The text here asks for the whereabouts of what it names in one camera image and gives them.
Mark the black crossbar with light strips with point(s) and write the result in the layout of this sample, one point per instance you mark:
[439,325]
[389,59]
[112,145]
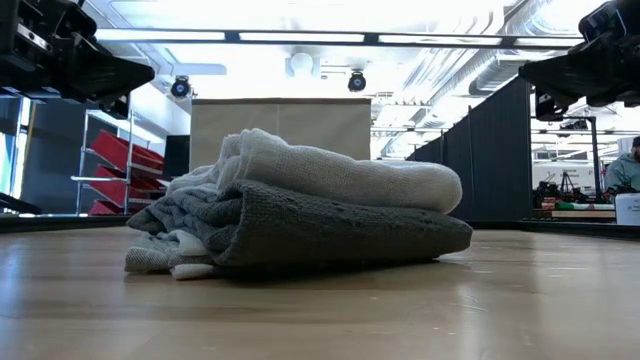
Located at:
[370,38]

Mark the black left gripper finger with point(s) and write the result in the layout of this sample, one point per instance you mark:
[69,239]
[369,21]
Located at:
[110,70]
[115,106]

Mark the black ceiling camera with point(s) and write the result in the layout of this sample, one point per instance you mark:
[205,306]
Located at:
[356,81]
[180,88]

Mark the white plastic container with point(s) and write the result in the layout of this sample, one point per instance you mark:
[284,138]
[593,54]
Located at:
[629,209]

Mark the black metal stand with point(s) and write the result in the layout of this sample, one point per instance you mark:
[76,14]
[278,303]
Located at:
[595,150]

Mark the metal rack with red bins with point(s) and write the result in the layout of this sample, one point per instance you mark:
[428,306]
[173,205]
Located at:
[125,152]

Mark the black monitor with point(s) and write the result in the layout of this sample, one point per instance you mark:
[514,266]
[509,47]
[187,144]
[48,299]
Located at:
[176,155]

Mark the person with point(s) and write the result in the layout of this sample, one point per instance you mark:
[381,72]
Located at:
[625,172]

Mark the dark grey-blue towel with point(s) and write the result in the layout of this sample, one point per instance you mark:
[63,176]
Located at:
[325,230]

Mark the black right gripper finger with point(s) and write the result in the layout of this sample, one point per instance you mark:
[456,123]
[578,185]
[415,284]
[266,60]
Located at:
[550,106]
[570,70]

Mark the black partition curtain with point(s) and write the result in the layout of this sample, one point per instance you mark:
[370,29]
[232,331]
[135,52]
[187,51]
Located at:
[500,150]

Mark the white towel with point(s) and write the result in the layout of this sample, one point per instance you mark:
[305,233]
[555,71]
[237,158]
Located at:
[340,175]

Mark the round white ceiling fixture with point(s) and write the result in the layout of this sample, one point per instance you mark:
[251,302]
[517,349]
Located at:
[302,64]

